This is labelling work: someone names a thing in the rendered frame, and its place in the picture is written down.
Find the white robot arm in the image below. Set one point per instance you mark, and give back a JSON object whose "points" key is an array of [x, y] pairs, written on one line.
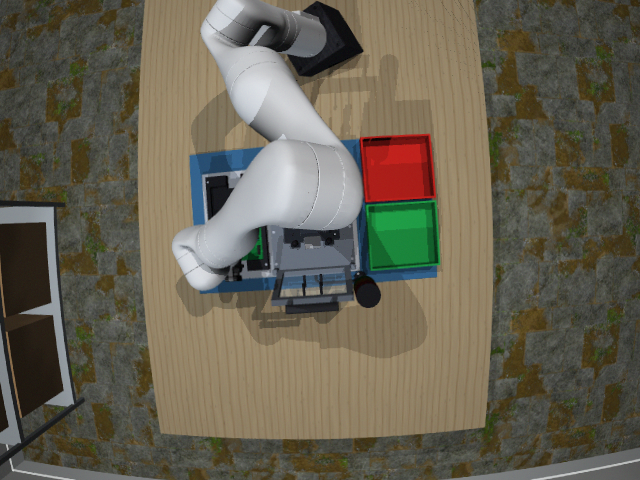
{"points": [[290, 183]]}

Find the green bin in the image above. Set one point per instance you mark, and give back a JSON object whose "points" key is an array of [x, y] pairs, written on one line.
{"points": [[402, 235]]}

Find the red bin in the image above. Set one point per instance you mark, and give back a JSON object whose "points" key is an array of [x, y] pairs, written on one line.
{"points": [[397, 167]]}

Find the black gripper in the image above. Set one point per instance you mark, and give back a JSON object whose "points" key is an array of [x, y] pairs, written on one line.
{"points": [[235, 276]]}

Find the green circuit board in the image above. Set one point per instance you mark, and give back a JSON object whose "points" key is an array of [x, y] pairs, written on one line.
{"points": [[257, 250]]}

